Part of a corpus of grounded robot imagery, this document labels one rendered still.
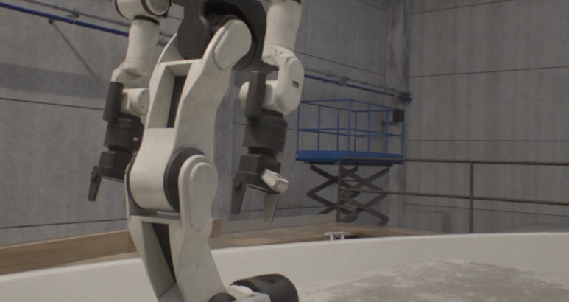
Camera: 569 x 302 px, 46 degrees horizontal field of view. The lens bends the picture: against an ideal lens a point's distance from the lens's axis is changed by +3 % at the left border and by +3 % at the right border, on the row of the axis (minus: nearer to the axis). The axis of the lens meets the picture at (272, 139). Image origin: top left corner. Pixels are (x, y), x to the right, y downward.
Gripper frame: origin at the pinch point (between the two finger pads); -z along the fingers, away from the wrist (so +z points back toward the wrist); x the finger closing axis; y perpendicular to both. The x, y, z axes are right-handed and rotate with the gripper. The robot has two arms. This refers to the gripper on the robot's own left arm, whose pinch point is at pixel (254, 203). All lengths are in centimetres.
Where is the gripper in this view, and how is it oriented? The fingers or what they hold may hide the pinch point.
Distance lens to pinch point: 134.1
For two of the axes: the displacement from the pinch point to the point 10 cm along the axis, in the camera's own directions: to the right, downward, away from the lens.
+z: 1.5, -9.7, 1.9
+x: -5.8, -2.5, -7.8
